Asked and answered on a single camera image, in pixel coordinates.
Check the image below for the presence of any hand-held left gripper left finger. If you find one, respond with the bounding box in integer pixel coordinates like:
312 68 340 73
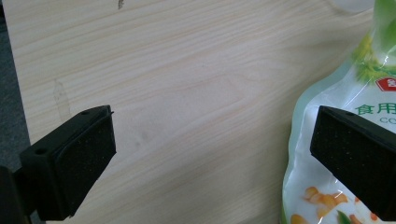
19 105 118 222

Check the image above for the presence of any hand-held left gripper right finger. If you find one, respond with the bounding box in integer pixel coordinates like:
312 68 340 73
309 105 396 222

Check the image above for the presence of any white and green plastic pouch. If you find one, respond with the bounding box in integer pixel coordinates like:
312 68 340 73
280 0 396 224

